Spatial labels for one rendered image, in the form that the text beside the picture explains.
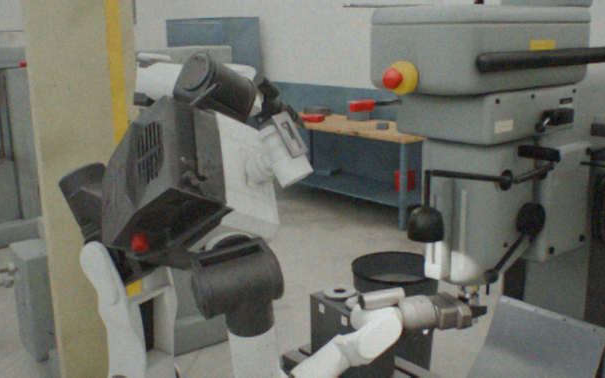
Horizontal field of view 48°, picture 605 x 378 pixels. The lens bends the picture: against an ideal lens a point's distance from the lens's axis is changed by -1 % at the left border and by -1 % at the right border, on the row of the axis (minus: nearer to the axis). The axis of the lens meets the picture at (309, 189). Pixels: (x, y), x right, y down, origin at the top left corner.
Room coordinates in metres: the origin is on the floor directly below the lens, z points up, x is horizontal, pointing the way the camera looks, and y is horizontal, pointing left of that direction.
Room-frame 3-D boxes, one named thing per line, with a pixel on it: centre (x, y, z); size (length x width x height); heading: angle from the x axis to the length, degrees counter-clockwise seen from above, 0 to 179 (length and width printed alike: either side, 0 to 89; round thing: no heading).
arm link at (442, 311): (1.40, -0.27, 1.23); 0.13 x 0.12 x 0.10; 21
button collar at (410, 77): (1.28, -0.18, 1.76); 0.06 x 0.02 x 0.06; 40
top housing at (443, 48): (1.44, -0.36, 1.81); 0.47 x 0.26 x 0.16; 130
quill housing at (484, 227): (1.43, -0.36, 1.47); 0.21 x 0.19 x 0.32; 40
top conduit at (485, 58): (1.34, -0.47, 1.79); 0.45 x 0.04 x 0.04; 130
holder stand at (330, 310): (1.70, -0.11, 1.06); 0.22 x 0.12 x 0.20; 34
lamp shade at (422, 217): (1.28, -0.23, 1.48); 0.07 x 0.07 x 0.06
